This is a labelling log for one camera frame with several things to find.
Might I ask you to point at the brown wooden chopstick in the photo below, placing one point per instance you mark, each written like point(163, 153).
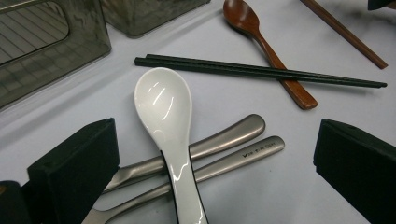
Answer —
point(342, 31)

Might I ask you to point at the black chopstick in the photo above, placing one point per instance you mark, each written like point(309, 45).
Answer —
point(186, 66)
point(186, 60)

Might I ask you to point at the white ceramic spoon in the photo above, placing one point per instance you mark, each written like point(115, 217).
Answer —
point(163, 102)

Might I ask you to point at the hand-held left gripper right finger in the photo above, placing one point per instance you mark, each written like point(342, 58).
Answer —
point(358, 165)

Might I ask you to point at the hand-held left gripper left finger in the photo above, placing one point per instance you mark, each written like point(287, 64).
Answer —
point(77, 168)

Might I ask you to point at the smoky clear plastic bin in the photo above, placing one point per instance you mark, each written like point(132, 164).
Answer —
point(46, 56)
point(149, 15)

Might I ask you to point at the brown wooden spoon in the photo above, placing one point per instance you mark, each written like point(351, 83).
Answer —
point(241, 15)

